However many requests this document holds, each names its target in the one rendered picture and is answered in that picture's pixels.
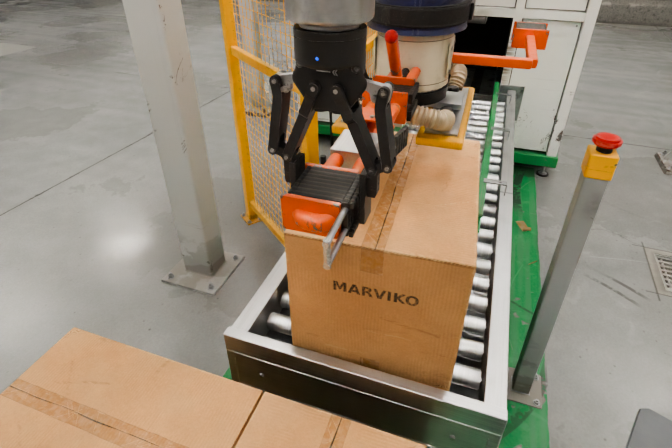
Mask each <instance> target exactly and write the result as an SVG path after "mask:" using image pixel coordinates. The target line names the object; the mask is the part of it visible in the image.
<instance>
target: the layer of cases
mask: <svg viewBox="0 0 672 448"><path fill-rule="evenodd" d="M0 448H427V446H426V445H423V444H420V443H417V442H414V441H411V440H408V439H405V438H402V437H399V436H396V435H393V434H390V433H387V432H384V431H381V430H378V429H375V428H372V427H369V426H366V425H364V424H361V423H358V422H355V421H352V420H349V419H346V418H343V417H340V416H337V415H334V414H331V413H328V412H325V411H322V410H319V409H316V408H313V407H310V406H307V405H304V404H301V403H298V402H295V401H292V400H289V399H286V398H283V397H280V396H277V395H274V394H271V393H268V392H264V394H263V391H262V390H260V389H257V388H254V387H251V386H248V385H245V384H242V383H239V382H236V381H233V380H230V379H227V378H224V377H221V376H218V375H215V374H212V373H209V372H206V371H203V370H200V369H197V368H194V367H191V366H188V365H185V364H182V363H179V362H176V361H173V360H170V359H167V358H164V357H162V356H159V355H156V354H153V353H150V352H147V351H144V350H141V349H138V348H135V347H132V346H129V345H126V344H123V343H120V342H117V341H114V340H111V339H108V338H105V337H102V336H99V335H96V334H93V333H90V332H87V331H84V330H81V329H78V328H75V327H74V328H72V329H71V330H70V331H69V332H68V333H67V334H66V335H65V336H64V337H62V338H61V339H60V340H59V341H58V342H57V343H56V344H55V345H54V346H53V347H51V348H50V349H49V350H48V351H47V352H46V353H45V354H44V355H43V356H42V357H40V358H39V359H38V360H37V361H36V362H35V363H34V364H33V365H32V366H31V367H29V368H28V369H27V370H26V371H25V372H24V373H23V374H22V375H21V376H20V377H18V378H17V379H16V380H15V381H14V382H13V383H12V384H11V385H10V386H9V387H7V388H6V389H5V390H4V391H3V392H2V393H1V394H0Z"/></svg>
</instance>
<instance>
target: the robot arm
mask: <svg viewBox="0 0 672 448"><path fill-rule="evenodd" d="M284 1H285V15H286V17H287V19H288V20H289V21H291V22H294V23H296V24H294V25H293V37H294V58H295V62H296V66H295V69H294V71H293V72H286V71H284V70H280V71H279V72H277V73H276V74H274V75H272V76H271V77H270V78H269V82H270V86H271V91H272V95H273V99H272V110H271V121H270V132H269V143H268V151H269V153H270V154H272V155H275V154H277V155H279V156H281V157H282V159H283V161H284V171H285V172H284V174H285V180H286V182H289V183H291V187H292V186H293V185H294V183H295V182H296V181H297V180H298V178H299V177H300V176H301V174H302V173H303V172H304V170H305V153H301V152H299V151H300V146H301V144H302V142H303V139H304V137H305V135H306V133H307V130H308V128H309V126H310V123H311V121H312V119H313V116H314V114H315V112H325V111H328V112H331V113H333V114H339V115H341V117H342V119H343V122H344V123H345V124H347V126H348V129H349V131H350V134H351V136H352V138H353V141H354V143H355V146H356V148H357V151H358V153H359V155H360V158H361V160H362V163H363V165H364V168H363V170H362V171H361V173H360V175H359V193H360V194H359V224H365V223H366V221H367V219H368V217H369V215H370V213H371V198H375V197H376V195H377V193H378V191H379V185H380V173H383V172H384V173H386V174H389V173H391V172H392V170H393V168H394V166H395V164H396V162H397V157H396V149H395V139H394V131H393V122H392V113H391V104H390V102H391V98H392V94H393V90H394V84H393V83H392V82H390V81H387V82H385V83H384V84H383V83H380V82H376V81H373V80H370V79H369V76H368V74H367V72H366V42H367V25H366V24H365V23H366V22H369V21H370V20H371V19H372V18H373V17H374V14H375V0H284ZM293 84H295V85H296V87H297V88H298V90H299V91H300V93H301V94H302V96H303V97H304V99H303V102H302V104H301V106H300V109H299V112H298V113H299V114H298V117H297V119H296V122H295V124H294V126H293V129H292V131H291V134H290V136H289V139H288V141H287V143H285V140H286V132H287V123H288V114H289V106H290V97H291V90H292V89H293ZM365 91H367V92H369V94H370V99H371V101H372V103H375V108H374V112H375V121H376V129H377V137H378V144H379V152H380V157H379V155H378V152H377V149H376V147H375V144H374V142H373V139H372V137H371V134H370V132H369V129H368V127H367V124H366V122H365V119H364V116H363V113H362V111H363V110H362V107H361V104H360V101H359V98H360V96H361V95H362V94H363V93H364V92H365ZM298 152H299V153H298ZM297 153H298V154H297Z"/></svg>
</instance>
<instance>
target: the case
mask: <svg viewBox="0 0 672 448"><path fill-rule="evenodd" d="M416 135H417V134H413V133H408V140H407V146H406V147H405V148H404V149H403V150H402V151H401V152H400V153H399V154H398V155H397V156H396V157H397V162H396V164H395V166H394V168H393V170H392V172H391V173H389V174H386V173H384V172H383V173H380V185H379V191H378V193H377V195H376V197H375V198H371V213H370V215H369V217H368V219H367V221H366V223H365V224H359V226H358V228H357V230H356V232H355V234H354V236H353V238H351V237H349V235H348V236H347V237H345V239H344V241H343V243H342V245H341V247H340V249H339V251H338V253H337V255H336V257H335V259H334V261H333V263H332V265H331V269H329V270H326V269H324V268H323V264H324V256H323V246H322V243H323V239H324V238H326V237H324V236H319V235H314V234H309V233H305V232H300V231H295V230H290V229H286V230H285V232H284V240H285V253H286V266H287V279H288V292H289V305H290V318H291V331H292V344H293V345H294V346H297V347H301V348H304V349H307V350H311V351H314V352H318V353H321V354H324V355H328V356H331V357H334V358H338V359H341V360H344V361H348V362H351V363H354V364H358V365H361V366H365V367H368V368H371V369H375V370H378V371H381V372H385V373H388V374H391V375H395V376H398V377H402V378H405V379H408V380H412V381H415V382H418V383H422V384H425V385H428V386H432V387H435V388H438V389H442V390H445V391H449V390H450V386H451V381H452V376H453V372H454V367H455V363H456V358H457V354H458V349H459V345H460V340H461V336H462V331H463V326H464V322H465V317H466V313H467V308H468V304H469V299H470V295H471V290H472V286H473V281H474V277H475V272H476V267H477V236H478V203H479V171H480V141H474V140H466V139H465V140H464V145H463V149H462V150H454V149H446V148H439V147H432V146H424V145H417V144H416V143H415V138H416Z"/></svg>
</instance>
